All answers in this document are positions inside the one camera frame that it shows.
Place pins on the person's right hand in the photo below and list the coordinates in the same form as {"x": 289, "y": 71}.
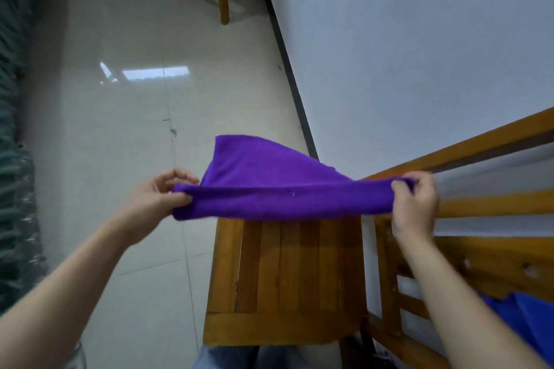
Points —
{"x": 415, "y": 208}

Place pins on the person's left hand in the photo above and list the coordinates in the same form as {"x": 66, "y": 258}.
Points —
{"x": 151, "y": 204}

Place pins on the purple cloth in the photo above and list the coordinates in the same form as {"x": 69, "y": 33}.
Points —
{"x": 268, "y": 183}

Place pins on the blue cloth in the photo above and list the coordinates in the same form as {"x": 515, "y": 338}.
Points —
{"x": 532, "y": 321}

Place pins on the person's right forearm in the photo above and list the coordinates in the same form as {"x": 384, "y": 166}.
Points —
{"x": 467, "y": 312}

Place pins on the person's left forearm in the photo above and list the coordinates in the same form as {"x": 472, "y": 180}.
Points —
{"x": 60, "y": 291}

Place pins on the person's blue jeans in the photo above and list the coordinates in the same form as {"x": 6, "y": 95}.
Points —
{"x": 233, "y": 358}

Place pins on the bed with blue floral sheet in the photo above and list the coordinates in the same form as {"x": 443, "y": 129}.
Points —
{"x": 15, "y": 144}

